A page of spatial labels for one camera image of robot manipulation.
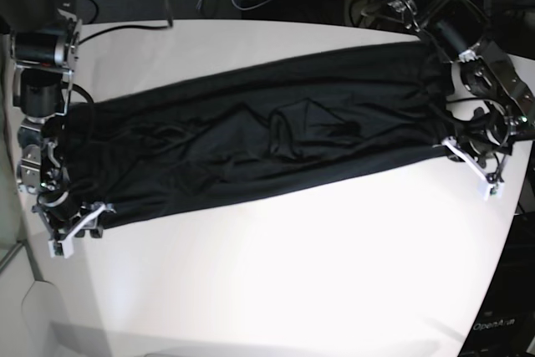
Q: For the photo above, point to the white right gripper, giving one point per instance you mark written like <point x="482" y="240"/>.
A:
<point x="61" y="234"/>

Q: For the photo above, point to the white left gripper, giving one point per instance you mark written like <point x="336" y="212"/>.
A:
<point x="461" y="174"/>

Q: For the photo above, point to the dark long-sleeve shirt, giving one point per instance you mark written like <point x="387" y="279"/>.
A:
<point x="258" y="132"/>

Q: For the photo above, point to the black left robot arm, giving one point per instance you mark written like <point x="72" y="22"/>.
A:
<point x="462" y="33"/>

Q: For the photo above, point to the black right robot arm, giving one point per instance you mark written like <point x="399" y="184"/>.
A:
<point x="46" y="81"/>

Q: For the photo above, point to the black OpenArm base box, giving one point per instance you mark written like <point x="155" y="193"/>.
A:
<point x="504" y="325"/>

